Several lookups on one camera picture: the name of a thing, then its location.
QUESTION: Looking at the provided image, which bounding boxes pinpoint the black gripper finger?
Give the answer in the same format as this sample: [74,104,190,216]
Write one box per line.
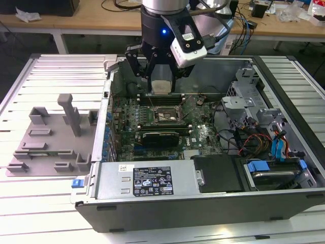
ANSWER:
[164,50,195,92]
[124,45,159,94]

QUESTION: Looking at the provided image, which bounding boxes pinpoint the silver CPU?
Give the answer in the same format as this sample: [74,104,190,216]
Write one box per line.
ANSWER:
[151,80,171,96]

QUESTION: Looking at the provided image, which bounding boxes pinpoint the metal socket cover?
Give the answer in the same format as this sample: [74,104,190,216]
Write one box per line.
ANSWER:
[178,96,200,120]

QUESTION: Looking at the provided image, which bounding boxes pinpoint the CPU socket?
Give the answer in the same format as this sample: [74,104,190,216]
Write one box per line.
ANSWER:
[154,105,180,124]

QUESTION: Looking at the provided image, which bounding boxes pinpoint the green motherboard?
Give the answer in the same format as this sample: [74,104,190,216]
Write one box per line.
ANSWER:
[109,94,224,162]

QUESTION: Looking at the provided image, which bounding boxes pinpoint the black graphics card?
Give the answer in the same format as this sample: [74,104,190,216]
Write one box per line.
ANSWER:
[141,131,180,147]

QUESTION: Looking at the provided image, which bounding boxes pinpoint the grey metal drive cage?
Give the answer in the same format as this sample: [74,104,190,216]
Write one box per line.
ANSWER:
[220,63,289,133]

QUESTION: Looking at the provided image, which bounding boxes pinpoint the wooden desk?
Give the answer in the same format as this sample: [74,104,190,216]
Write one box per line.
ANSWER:
[0,0,325,55]

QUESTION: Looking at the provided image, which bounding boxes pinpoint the silver chipset heatsink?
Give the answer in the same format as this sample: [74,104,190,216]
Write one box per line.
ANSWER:
[183,149,202,160]

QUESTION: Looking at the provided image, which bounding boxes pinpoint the black plastic drive cover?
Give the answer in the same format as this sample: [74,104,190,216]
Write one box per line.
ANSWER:
[190,154,246,194]

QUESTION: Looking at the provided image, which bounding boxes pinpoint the small black box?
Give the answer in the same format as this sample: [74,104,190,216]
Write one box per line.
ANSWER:
[251,2,268,19]

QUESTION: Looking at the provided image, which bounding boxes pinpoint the grey parts rack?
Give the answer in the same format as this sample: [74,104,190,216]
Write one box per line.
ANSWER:
[5,93,100,177]

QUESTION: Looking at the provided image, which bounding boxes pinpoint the crumpled white plastic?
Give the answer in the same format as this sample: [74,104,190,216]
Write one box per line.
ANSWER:
[15,6,42,23]

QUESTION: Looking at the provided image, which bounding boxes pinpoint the silver power supply unit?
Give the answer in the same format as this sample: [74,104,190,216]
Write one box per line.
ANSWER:
[95,160,201,200]

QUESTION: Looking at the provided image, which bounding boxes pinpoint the clear plastic bags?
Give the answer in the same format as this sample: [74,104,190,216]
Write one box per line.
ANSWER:
[276,4,309,23]

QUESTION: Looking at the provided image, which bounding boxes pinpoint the black open PC case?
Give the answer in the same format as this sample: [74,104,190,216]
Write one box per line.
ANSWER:
[70,54,325,233]

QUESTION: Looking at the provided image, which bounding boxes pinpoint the hard disk in blue carrier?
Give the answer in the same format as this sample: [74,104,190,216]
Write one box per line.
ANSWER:
[243,159,308,191]

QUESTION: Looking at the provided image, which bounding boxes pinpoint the red and white bag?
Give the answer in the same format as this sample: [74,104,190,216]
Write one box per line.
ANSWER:
[308,0,325,26]

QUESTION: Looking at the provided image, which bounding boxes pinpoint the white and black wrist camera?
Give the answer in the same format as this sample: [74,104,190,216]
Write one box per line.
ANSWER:
[159,12,208,69]

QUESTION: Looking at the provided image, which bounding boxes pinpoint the black camera cable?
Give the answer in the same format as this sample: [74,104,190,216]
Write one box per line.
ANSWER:
[202,15,231,51]

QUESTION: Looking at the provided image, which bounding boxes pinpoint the red yellow wire bundle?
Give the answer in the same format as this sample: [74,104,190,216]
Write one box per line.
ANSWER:
[235,126,274,156]

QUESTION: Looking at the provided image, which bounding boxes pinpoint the blue data wire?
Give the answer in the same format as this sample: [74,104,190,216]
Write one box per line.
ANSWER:
[270,137,289,163]

